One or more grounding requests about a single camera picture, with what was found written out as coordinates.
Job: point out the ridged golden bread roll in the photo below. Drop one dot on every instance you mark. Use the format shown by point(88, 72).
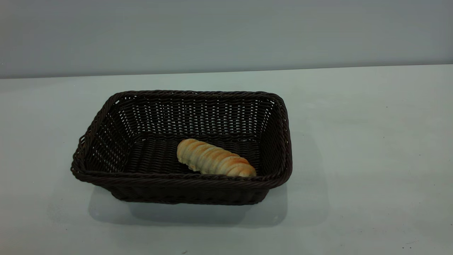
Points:
point(212, 159)

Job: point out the black woven wicker basket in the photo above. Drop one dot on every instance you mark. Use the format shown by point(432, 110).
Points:
point(159, 191)

